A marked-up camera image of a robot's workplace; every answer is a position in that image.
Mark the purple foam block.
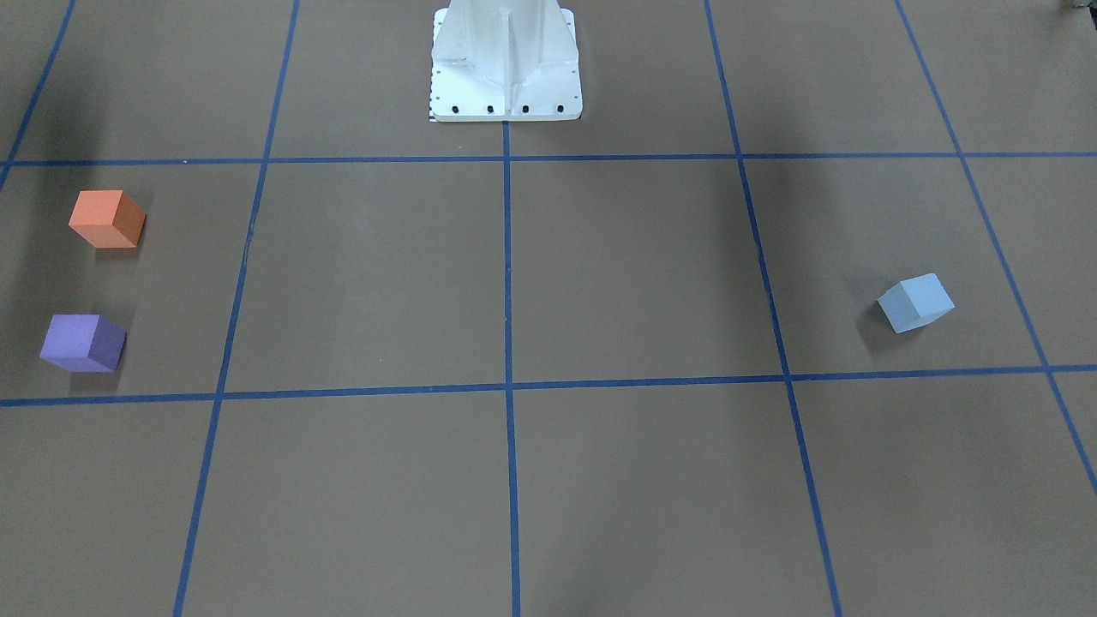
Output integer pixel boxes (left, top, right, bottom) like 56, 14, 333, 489
39, 314, 127, 374

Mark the orange foam block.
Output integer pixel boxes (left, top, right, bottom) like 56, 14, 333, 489
68, 190, 147, 249

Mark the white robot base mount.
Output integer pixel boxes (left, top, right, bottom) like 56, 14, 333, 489
429, 1, 584, 123

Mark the light blue foam block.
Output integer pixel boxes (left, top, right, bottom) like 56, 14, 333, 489
877, 273, 955, 333

